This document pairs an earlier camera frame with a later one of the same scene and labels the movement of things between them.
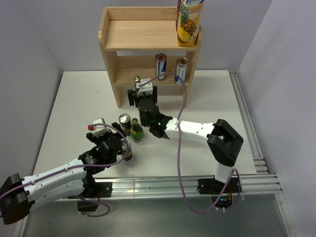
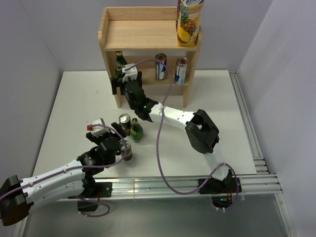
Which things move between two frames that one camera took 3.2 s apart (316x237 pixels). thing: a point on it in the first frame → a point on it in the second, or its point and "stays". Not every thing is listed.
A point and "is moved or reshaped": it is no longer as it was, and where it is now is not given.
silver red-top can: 180,70 stays
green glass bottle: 136,79 is moved or reshaped
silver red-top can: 160,66 stays
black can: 129,155 stays
